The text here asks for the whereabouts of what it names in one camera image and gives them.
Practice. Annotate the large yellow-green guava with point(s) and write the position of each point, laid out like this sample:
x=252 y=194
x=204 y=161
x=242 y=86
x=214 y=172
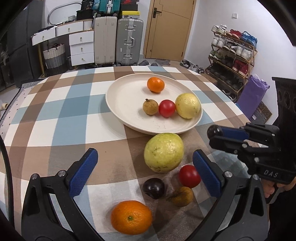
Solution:
x=164 y=152

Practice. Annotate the red tomato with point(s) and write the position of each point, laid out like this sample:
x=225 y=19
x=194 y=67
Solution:
x=189 y=176
x=167 y=108

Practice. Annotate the small orange on plate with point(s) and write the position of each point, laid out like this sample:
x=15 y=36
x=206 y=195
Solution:
x=155 y=85

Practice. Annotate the wooden door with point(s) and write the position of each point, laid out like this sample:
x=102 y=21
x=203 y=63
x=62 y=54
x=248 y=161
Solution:
x=168 y=28

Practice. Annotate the teal suitcase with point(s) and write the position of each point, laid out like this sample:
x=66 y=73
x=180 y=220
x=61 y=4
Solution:
x=109 y=6

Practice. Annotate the beige suitcase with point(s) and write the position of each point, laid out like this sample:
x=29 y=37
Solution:
x=105 y=39

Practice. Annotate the white drawer desk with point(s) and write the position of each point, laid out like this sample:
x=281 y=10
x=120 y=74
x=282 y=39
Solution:
x=77 y=36

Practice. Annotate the wooden shoe rack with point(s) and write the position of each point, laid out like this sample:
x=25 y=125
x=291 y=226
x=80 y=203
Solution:
x=231 y=59

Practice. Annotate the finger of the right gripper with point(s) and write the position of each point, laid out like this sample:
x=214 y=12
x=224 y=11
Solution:
x=233 y=146
x=227 y=132

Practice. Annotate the cream round plate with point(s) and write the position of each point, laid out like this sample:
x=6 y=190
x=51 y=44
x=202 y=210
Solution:
x=127 y=94

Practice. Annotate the checkered tablecloth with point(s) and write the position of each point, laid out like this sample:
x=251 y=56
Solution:
x=53 y=124

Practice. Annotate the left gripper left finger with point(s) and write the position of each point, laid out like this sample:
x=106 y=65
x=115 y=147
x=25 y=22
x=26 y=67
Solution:
x=49 y=209

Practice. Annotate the dark plum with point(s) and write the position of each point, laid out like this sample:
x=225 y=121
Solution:
x=154 y=188

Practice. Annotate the black refrigerator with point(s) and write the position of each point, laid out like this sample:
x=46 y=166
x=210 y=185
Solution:
x=23 y=56

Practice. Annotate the brown longan fruit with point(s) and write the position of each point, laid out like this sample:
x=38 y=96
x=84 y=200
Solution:
x=150 y=107

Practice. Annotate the woven laundry basket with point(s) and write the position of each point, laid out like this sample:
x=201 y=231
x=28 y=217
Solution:
x=55 y=60

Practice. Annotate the red tomato on plate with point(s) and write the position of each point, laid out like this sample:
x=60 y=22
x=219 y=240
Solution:
x=167 y=108

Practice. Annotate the silver suitcase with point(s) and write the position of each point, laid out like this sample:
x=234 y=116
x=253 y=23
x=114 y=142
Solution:
x=128 y=41

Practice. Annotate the purple bag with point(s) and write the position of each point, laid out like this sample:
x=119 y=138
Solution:
x=252 y=95

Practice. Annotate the large orange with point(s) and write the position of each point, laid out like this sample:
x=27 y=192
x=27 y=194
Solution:
x=131 y=217

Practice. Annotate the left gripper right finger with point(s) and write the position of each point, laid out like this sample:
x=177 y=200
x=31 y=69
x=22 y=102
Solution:
x=239 y=212

